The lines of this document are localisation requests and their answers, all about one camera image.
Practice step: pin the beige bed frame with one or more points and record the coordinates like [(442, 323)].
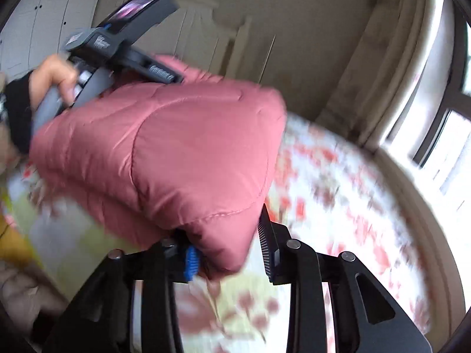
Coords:
[(434, 228)]

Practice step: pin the person's left hand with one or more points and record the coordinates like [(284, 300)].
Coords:
[(49, 73)]

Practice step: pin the beige fluffy cloth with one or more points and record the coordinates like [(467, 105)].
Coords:
[(25, 298)]

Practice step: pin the window with dark frame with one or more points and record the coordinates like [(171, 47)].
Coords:
[(441, 125)]

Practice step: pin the floral bedsheet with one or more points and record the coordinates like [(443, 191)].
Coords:
[(349, 209)]

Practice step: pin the person's left forearm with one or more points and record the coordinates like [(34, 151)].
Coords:
[(18, 114)]

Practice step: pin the pink quilted blanket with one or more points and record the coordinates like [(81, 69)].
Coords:
[(176, 147)]

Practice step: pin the yellow pillow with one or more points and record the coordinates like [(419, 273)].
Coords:
[(11, 239)]

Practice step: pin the white wardrobe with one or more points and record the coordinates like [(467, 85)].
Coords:
[(48, 11)]

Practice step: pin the beige curtain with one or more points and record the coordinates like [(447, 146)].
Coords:
[(386, 62)]

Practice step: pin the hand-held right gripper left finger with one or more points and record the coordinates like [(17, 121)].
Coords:
[(192, 263)]

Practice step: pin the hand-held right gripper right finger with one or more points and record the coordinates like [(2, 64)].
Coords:
[(264, 246)]

